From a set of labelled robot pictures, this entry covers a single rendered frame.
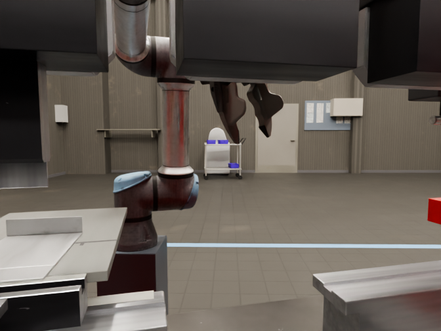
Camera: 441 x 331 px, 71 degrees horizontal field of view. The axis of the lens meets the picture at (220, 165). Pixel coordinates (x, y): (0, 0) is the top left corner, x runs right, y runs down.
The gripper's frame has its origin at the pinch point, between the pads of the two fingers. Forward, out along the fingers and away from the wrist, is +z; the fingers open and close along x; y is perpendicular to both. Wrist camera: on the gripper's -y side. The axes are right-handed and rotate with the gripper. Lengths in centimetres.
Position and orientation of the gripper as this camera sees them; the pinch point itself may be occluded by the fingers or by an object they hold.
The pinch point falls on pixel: (249, 133)
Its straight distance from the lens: 51.7
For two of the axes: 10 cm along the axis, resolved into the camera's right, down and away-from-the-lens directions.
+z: 2.1, 9.8, 0.6
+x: 8.4, -2.2, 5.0
